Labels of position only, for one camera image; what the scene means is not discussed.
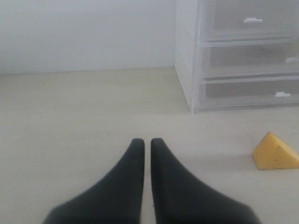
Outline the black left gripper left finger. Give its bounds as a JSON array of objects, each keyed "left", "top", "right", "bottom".
[{"left": 44, "top": 139, "right": 145, "bottom": 224}]

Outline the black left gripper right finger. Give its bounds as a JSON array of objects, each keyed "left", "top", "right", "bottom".
[{"left": 150, "top": 138, "right": 260, "bottom": 224}]

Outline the clear middle wide drawer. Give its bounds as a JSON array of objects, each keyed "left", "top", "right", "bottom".
[{"left": 199, "top": 42, "right": 299, "bottom": 79}]

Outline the clear wide drawer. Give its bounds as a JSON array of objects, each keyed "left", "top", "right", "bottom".
[
  {"left": 198, "top": 79, "right": 299, "bottom": 109},
  {"left": 199, "top": 42, "right": 299, "bottom": 79}
]

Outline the clear bottom wide drawer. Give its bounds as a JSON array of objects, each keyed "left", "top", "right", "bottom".
[{"left": 198, "top": 79, "right": 299, "bottom": 109}]

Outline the white plastic drawer cabinet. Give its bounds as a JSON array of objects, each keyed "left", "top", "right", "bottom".
[{"left": 175, "top": 0, "right": 299, "bottom": 112}]

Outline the clear top left drawer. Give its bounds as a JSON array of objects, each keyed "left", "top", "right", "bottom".
[{"left": 199, "top": 0, "right": 299, "bottom": 41}]

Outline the yellow cheese wedge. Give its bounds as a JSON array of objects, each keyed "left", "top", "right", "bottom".
[{"left": 251, "top": 132, "right": 299, "bottom": 170}]

